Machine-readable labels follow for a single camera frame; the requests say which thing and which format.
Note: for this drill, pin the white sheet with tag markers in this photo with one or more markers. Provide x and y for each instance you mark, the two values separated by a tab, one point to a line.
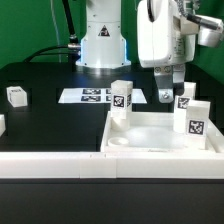
85	95

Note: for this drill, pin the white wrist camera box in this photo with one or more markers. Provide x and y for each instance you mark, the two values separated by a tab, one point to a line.
211	37

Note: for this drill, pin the white U-shaped obstacle fence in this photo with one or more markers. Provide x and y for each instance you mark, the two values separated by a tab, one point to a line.
177	165

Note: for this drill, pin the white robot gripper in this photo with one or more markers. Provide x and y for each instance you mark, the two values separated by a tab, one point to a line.
161	43

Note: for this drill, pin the white square table top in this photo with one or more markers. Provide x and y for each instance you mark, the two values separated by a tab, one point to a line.
153	132

